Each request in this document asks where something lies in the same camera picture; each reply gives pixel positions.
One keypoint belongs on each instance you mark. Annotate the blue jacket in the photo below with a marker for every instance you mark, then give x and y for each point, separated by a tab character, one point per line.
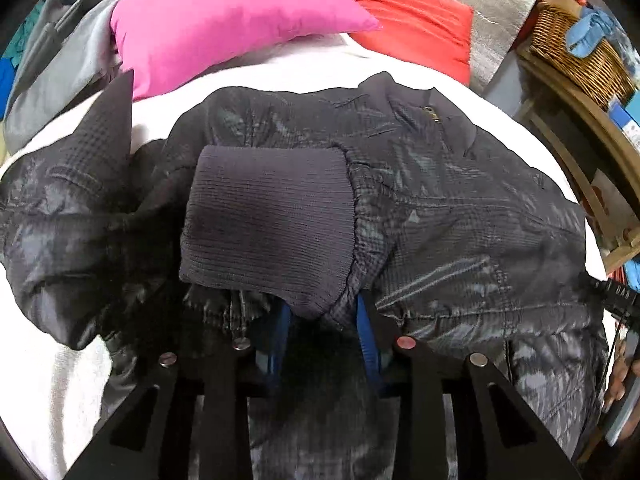
5	77

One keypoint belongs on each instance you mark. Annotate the light blue cloth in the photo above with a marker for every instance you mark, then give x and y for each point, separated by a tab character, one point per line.
590	30

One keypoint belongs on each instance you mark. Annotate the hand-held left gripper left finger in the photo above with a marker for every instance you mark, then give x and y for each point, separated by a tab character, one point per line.
279	340

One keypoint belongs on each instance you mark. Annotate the wicker basket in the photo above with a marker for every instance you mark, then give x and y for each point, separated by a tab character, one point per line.
575	67

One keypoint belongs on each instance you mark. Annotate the teal cloth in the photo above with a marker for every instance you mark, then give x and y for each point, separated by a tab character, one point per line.
27	35

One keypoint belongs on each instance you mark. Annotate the pink pillow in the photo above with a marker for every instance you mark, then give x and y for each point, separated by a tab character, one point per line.
225	15

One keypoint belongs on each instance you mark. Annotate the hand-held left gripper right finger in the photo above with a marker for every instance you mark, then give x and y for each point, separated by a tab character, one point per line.
369	340

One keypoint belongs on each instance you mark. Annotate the red pillow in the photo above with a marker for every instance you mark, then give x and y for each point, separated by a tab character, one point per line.
415	25

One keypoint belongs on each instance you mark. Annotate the grey clothing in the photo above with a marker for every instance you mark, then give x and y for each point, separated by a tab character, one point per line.
60	70

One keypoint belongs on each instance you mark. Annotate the wooden shelf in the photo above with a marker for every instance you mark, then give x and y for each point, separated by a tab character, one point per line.
560	105

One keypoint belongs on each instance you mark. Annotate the blue box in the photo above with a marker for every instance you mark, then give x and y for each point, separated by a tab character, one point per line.
627	122

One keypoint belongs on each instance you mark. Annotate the black padded jacket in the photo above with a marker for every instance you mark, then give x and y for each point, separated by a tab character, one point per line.
440	195

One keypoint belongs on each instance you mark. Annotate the person's right hand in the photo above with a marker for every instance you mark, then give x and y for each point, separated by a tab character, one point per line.
619	385

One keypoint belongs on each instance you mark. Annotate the silver quilted cushion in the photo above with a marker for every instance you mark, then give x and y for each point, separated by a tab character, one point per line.
500	0

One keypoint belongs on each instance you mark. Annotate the white bed blanket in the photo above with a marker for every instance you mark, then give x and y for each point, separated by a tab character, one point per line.
310	60

